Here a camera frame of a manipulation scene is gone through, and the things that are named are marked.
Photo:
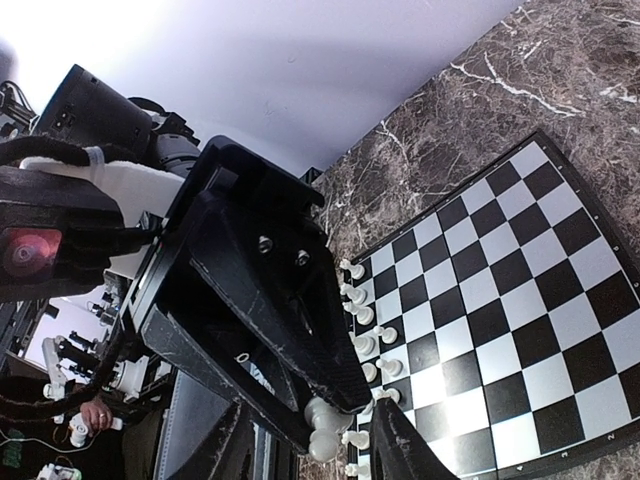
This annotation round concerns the white knight chess piece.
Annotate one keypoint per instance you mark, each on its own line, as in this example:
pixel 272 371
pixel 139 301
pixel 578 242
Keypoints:
pixel 355 470

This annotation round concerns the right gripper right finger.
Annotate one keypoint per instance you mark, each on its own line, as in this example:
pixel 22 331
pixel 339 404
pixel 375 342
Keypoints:
pixel 397 450

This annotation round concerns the white pawn tray corner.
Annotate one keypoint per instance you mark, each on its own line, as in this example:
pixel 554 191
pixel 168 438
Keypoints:
pixel 327 426

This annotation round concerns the white pawn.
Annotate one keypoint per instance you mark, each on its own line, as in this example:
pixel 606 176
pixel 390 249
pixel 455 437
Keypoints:
pixel 387 335
pixel 391 393

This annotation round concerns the white bishop chess piece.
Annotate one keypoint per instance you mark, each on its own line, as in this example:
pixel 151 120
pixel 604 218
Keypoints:
pixel 358 439

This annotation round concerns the person hand in background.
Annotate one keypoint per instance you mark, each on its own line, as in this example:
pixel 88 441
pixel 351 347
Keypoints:
pixel 96 415

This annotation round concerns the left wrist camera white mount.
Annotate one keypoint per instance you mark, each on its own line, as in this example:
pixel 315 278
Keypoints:
pixel 70 213

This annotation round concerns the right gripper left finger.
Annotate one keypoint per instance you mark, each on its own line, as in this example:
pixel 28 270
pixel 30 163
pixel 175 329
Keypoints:
pixel 227 453

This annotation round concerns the black grey chessboard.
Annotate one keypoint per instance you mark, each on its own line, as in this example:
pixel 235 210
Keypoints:
pixel 516 303

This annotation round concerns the white pawn tray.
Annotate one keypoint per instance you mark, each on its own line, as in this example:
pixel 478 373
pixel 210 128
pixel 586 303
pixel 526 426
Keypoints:
pixel 389 369

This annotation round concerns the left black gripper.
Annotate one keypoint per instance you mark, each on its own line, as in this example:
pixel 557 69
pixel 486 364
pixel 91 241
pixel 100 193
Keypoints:
pixel 242 296

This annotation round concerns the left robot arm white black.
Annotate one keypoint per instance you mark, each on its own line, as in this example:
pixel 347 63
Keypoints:
pixel 86 112

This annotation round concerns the white king chess piece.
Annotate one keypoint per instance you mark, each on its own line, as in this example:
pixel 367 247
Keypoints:
pixel 363 345

